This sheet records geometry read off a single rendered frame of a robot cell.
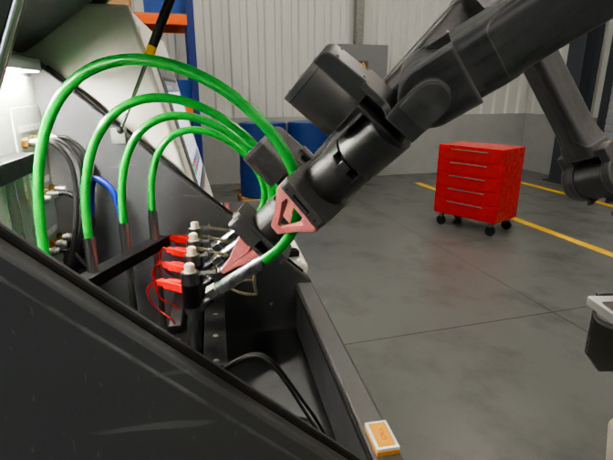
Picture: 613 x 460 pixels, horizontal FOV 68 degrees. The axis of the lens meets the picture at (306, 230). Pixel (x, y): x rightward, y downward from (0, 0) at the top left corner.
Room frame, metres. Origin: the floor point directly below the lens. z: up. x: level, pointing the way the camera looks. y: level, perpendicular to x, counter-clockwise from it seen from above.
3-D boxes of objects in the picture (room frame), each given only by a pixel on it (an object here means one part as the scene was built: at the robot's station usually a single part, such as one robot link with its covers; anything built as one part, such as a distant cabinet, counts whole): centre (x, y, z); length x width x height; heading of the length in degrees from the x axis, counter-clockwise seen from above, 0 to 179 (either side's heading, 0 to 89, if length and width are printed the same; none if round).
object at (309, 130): (5.74, 0.25, 0.51); 1.20 x 0.85 x 1.02; 104
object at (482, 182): (4.68, -1.77, 0.43); 0.70 x 0.46 x 0.86; 41
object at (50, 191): (0.84, 0.49, 1.20); 0.13 x 0.03 x 0.31; 11
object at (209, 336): (0.78, 0.20, 0.91); 0.34 x 0.10 x 0.15; 11
